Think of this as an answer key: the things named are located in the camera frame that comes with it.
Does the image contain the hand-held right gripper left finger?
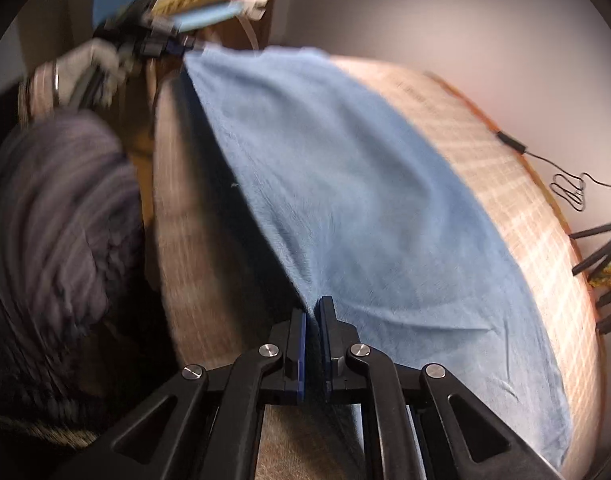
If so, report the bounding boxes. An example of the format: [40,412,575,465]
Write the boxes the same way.
[113,307,309,480]

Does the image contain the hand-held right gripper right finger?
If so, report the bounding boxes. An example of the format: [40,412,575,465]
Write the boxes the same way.
[318,296,561,480]

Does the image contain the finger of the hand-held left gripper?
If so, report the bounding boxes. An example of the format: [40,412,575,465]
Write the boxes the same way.
[150,34,206,59]

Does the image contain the blue denim pants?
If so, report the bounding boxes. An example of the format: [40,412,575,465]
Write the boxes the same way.
[183,46,573,468]

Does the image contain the person's left forearm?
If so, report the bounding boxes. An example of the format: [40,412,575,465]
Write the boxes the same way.
[18,59,62,127]

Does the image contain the person's left hand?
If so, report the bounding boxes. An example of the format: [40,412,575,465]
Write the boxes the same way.
[60,40,125,107]

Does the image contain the beige checked table cover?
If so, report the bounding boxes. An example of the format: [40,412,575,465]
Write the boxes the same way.
[150,55,603,480]

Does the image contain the orange patterned cloth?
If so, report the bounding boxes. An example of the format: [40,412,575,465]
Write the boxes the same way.
[588,262,611,291]

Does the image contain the white lamp cable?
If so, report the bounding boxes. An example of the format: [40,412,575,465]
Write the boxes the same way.
[238,12,262,53]

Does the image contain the black inline cable controller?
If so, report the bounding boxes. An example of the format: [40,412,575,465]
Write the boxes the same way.
[495,131,527,155]

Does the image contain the black power cable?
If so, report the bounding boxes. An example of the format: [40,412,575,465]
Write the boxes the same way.
[523,150,611,211]

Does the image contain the black ring light tripod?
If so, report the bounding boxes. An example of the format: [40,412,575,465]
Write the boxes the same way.
[570,220,611,276]

